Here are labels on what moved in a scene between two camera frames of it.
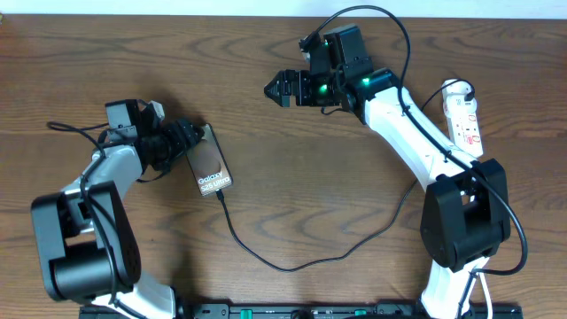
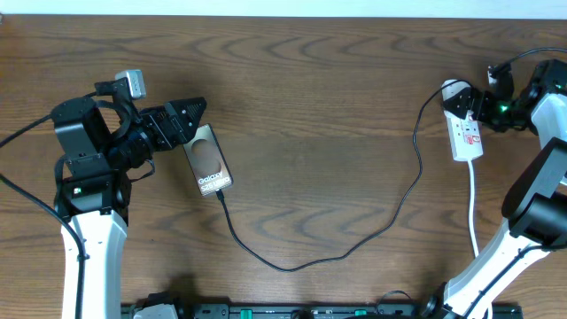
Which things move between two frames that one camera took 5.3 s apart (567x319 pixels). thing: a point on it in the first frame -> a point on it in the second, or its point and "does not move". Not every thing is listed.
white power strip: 462,119 does not move
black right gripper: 286,77 -> 481,114
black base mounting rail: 311,311 does not move
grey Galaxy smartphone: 208,164 does not move
